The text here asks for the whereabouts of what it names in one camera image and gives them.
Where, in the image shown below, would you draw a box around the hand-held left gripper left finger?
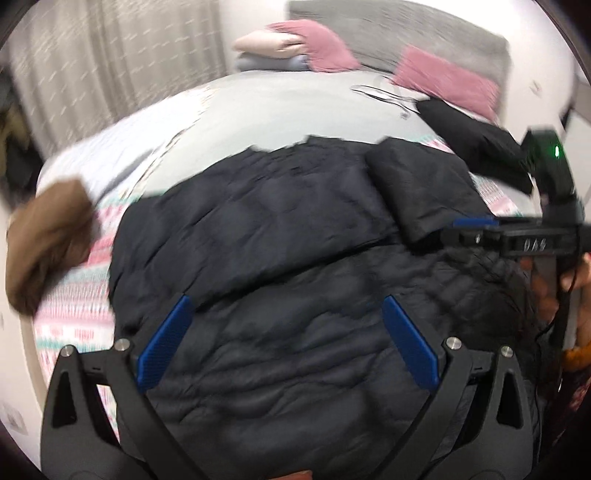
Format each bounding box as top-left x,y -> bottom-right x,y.
41,295 -> 208,480

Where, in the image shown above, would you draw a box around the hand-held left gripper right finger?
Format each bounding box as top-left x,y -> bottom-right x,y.
374,295 -> 534,480

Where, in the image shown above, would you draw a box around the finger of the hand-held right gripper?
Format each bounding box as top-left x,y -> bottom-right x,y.
441,217 -> 509,256

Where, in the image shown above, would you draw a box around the black down jacket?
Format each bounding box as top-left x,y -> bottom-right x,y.
108,134 -> 555,480

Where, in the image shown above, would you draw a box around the hanging dark clothes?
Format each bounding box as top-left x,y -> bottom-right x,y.
0,69 -> 42,185

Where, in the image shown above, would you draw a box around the person's right hand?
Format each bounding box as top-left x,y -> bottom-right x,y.
519,253 -> 591,324

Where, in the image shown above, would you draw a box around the black cloth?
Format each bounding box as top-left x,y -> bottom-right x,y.
417,98 -> 536,195

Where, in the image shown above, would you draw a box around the patterned knit-print blanket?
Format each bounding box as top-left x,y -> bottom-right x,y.
32,134 -> 532,435

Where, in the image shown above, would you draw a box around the pink pillow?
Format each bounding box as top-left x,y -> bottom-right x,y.
268,21 -> 361,73
392,45 -> 502,123

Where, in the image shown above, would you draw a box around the brown fleece cloth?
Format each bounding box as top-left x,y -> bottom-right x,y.
7,179 -> 100,315

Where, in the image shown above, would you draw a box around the light blue quilted cover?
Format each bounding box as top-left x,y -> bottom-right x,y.
37,88 -> 218,199

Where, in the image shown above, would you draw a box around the grey padded headboard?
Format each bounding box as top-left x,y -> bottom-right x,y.
288,0 -> 511,88

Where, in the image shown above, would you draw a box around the grey bed sheet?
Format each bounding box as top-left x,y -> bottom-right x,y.
115,69 -> 444,199

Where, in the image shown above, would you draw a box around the grey patterned curtain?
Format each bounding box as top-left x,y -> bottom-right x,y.
7,0 -> 227,158

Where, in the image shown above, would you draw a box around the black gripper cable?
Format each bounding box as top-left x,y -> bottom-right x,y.
536,265 -> 580,398

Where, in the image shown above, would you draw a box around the white wall socket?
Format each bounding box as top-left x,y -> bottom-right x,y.
2,404 -> 26,432

